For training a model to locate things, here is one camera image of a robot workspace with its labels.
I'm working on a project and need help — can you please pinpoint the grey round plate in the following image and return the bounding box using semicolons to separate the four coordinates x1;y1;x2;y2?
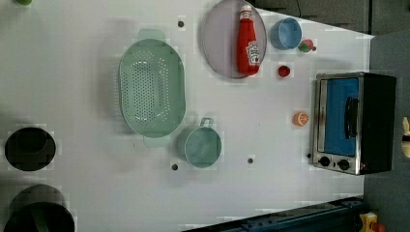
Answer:
201;0;267;78

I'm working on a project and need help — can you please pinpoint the large strawberry toy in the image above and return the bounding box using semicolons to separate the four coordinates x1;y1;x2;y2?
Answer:
298;39;314;52

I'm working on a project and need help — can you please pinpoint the green cup with handle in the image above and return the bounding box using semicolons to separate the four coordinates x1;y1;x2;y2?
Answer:
177;117;221;168

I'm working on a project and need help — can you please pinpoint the black and green cylinder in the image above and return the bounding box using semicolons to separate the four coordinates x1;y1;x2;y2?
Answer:
3;185;75;232

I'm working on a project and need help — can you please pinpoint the black toaster oven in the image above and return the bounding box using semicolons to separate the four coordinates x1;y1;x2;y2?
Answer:
311;72;396;175

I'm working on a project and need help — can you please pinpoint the red ketchup bottle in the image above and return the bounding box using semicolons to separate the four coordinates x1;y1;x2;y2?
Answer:
237;5;261;75

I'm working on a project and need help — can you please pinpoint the plush peeled banana toy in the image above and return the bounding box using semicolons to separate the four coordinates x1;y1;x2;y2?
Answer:
401;117;410;158

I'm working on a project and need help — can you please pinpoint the green perforated colander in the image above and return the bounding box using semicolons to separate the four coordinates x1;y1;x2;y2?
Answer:
119;28;186;148

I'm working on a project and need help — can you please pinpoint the blue metal frame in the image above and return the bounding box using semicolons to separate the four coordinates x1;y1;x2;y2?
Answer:
184;197;369;232

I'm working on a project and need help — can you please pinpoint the small red strawberry toy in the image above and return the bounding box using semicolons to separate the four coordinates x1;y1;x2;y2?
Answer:
278;66;290;77

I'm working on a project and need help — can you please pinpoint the orange slice toy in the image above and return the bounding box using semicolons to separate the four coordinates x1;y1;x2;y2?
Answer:
293;111;309;127

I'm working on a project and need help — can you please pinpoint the blue bowl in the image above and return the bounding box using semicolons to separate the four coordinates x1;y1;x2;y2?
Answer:
270;17;302;50

